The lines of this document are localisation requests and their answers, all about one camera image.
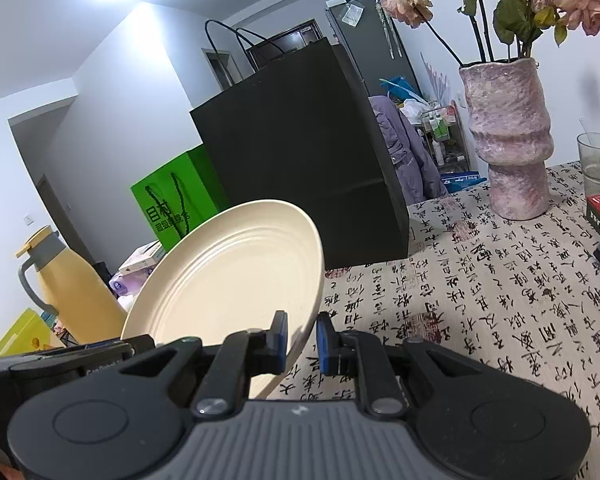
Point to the blue white carton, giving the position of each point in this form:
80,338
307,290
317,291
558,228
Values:
462,182

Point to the dried pink roses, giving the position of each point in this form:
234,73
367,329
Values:
580,5

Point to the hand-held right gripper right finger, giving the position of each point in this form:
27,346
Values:
322,345

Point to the yellow thermos jug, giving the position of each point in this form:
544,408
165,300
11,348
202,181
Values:
75,300

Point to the pink textured vase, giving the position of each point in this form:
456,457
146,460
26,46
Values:
510,135

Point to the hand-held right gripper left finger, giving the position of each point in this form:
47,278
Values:
281,345

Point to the grey interior door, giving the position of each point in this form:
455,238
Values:
220,67

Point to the black paper bag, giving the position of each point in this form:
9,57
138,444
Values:
290,160

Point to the cream plate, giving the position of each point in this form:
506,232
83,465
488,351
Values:
220,280

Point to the purple jacket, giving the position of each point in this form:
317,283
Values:
405,155

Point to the blue plastic bag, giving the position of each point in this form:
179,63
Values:
400,90

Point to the clear umbrella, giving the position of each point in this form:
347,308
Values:
386,25

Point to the grey refrigerator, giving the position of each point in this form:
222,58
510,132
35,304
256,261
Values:
365,50

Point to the metal storage rack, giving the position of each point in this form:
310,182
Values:
455,135

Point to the clear plastic packet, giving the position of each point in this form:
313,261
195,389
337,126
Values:
352,15

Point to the purple tissue pack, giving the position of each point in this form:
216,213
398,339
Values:
122,287

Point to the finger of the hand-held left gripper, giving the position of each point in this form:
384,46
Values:
130,347

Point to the person's left hand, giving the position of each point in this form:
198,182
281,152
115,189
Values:
2,472

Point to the yellow-green snack box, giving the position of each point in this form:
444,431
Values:
15,335

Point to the green paper bag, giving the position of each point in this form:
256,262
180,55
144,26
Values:
200,185

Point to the flat white box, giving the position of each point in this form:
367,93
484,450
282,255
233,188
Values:
140,259

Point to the calligraphy print tablecloth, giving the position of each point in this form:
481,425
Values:
480,310

